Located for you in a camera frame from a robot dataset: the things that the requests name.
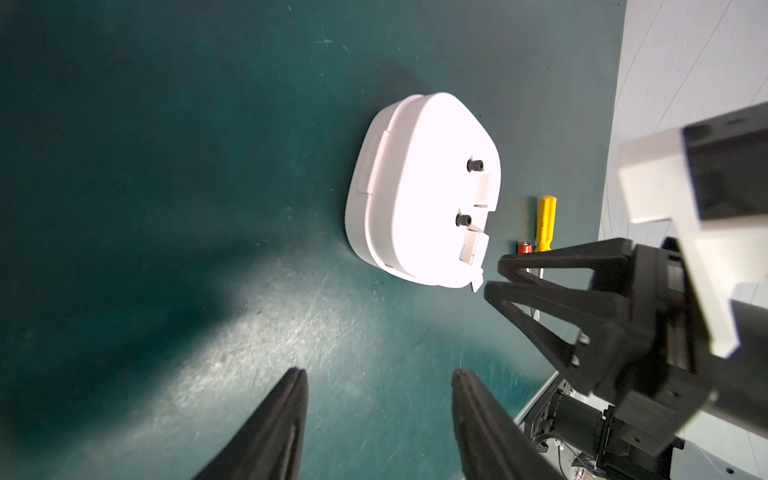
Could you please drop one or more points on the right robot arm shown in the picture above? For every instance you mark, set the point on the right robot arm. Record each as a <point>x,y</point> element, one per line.
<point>741,378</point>

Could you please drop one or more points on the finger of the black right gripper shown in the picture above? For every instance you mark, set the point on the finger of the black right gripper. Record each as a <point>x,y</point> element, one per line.
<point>577,331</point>
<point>609,260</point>

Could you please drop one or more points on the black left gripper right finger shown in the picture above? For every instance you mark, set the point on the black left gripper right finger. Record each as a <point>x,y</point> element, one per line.
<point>490,444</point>

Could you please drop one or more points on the white square alarm clock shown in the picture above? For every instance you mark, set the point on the white square alarm clock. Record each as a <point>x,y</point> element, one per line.
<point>426,179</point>

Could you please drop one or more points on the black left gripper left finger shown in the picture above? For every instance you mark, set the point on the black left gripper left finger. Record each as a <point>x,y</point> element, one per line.
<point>269,444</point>

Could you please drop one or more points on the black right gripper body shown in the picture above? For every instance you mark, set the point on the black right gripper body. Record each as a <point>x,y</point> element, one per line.
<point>650,359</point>

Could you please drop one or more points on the yellow handled screwdriver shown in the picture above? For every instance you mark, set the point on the yellow handled screwdriver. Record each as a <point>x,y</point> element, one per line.
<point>546,219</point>

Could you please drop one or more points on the red AA battery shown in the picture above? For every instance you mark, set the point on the red AA battery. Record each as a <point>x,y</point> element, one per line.
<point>524,247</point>

